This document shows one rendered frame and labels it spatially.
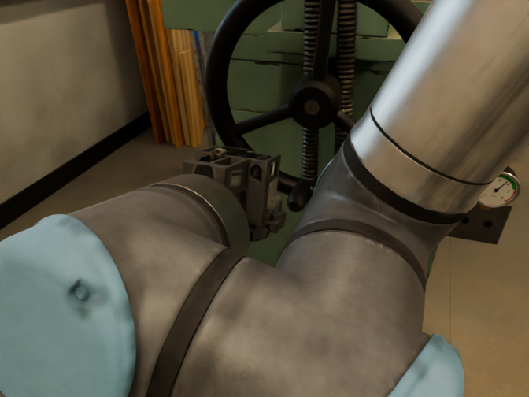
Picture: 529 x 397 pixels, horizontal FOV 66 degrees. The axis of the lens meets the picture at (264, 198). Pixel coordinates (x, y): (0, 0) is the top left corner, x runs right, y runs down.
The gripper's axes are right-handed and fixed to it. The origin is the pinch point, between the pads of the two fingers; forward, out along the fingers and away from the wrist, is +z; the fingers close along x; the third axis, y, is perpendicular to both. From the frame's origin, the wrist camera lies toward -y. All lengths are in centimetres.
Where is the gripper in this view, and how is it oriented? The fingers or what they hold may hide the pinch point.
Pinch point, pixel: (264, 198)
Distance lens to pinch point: 52.1
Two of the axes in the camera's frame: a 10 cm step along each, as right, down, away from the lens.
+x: -9.6, -1.6, 2.4
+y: 1.0, -9.6, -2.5
